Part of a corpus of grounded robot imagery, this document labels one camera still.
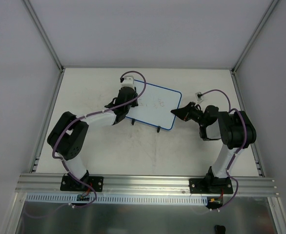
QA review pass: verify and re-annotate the blue framed whiteboard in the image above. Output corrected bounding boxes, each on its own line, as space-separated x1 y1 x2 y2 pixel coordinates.
126 80 182 131

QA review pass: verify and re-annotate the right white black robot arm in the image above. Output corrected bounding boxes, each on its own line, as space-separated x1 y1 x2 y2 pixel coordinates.
171 102 257 195

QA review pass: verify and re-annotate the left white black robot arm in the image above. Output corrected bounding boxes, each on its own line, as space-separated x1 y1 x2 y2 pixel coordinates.
47 87 138 191

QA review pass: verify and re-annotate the black object at bottom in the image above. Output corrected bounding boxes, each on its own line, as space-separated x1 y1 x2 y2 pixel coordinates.
215 225 226 234

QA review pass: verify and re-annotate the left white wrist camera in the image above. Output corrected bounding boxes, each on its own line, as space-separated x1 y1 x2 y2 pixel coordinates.
120 76 135 90

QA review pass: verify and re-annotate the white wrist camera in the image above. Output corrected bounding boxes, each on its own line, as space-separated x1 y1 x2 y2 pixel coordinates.
120 76 135 90
195 92 204 104

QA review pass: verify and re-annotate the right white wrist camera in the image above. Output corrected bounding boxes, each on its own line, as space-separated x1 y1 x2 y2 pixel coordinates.
195 92 204 104

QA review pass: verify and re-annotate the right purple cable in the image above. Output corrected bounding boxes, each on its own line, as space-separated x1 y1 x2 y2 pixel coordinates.
199 89 247 213

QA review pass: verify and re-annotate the purple cable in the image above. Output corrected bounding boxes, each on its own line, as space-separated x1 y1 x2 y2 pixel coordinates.
23 70 147 218
199 89 247 213

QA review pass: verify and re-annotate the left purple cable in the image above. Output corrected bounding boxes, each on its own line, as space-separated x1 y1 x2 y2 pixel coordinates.
23 70 147 218

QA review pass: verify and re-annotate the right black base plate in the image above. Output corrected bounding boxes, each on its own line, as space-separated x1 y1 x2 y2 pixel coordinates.
188 177 233 195

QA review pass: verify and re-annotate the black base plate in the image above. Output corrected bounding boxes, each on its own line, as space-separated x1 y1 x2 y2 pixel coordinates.
60 174 104 192
188 177 233 195

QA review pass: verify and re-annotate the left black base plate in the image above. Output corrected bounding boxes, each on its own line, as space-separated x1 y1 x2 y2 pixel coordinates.
60 174 104 192

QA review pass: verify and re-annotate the left aluminium frame post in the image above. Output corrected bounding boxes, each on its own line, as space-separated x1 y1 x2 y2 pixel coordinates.
21 0 64 72

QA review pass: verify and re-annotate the aluminium frame post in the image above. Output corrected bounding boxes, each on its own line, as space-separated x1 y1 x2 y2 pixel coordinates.
231 0 280 74
21 0 64 72

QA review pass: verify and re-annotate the aluminium mounting rail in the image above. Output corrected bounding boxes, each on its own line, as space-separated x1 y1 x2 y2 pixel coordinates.
15 173 280 197

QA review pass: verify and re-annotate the right aluminium frame post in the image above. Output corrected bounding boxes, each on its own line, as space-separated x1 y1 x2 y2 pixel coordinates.
231 0 280 74

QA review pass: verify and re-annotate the white slotted cable duct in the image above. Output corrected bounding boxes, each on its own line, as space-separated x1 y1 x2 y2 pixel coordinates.
25 193 208 206

